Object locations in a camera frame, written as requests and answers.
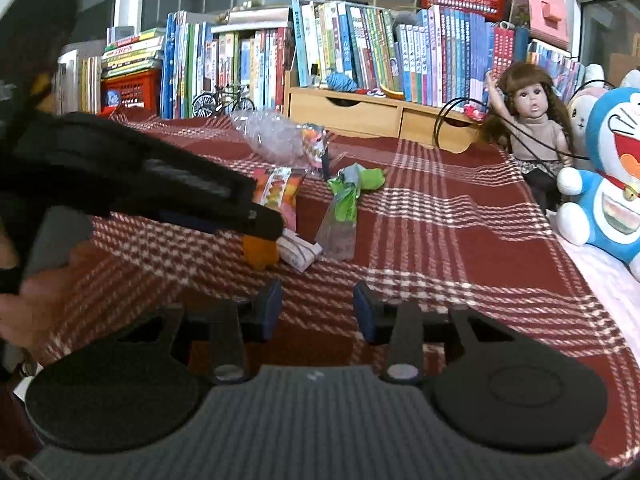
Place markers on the orange snack packet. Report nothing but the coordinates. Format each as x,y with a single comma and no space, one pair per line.
277,190

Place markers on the row of small leaning books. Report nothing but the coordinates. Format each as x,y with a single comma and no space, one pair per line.
555,65

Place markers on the wooden drawer organizer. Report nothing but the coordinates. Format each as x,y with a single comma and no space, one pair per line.
350,115

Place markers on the white bunny plush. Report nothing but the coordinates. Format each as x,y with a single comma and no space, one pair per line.
582,110

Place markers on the white sheet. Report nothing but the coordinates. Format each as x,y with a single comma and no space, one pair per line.
610,300

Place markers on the row of thin books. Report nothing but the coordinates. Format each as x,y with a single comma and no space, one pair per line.
90,85

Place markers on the red plaid blanket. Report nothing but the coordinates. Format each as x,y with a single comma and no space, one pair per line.
450,240

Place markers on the row of blue-spined books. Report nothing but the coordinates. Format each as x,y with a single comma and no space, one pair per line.
450,55

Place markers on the miniature black bicycle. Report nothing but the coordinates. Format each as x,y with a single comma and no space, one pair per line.
202,105

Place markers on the person's left hand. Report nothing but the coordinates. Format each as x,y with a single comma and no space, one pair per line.
45,302

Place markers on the blue cat plush toy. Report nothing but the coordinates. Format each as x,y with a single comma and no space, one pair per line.
615,210

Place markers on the red plastic crate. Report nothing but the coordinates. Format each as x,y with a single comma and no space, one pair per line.
140,90

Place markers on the small glass bottle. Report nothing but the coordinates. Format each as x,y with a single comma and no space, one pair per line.
314,75

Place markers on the clear plastic bag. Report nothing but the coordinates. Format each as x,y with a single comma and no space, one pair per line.
275,137

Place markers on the row of tall books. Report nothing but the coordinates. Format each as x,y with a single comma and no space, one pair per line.
185,60

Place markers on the green plastic wrapper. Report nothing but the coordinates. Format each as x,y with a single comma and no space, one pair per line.
345,200

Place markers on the white striped wrapper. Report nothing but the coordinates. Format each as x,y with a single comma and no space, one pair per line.
300,252

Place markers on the blue knitted toy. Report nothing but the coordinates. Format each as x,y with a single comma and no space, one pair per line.
340,82

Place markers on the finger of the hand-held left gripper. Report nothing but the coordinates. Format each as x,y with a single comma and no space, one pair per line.
250,222
200,185

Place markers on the yellow curved toy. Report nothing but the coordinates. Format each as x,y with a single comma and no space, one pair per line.
392,94

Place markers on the stack of flat-lying books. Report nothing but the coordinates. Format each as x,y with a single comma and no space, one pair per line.
130,55

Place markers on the colourful snack wrapper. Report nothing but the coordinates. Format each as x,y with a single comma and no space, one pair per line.
315,150

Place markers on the grey flat box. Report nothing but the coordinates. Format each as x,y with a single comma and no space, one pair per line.
250,20

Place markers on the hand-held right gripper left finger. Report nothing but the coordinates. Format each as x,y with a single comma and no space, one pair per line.
272,310

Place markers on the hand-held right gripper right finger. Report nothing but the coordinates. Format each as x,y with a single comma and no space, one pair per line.
364,311

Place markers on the brown-haired doll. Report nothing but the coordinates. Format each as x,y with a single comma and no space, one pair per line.
532,105

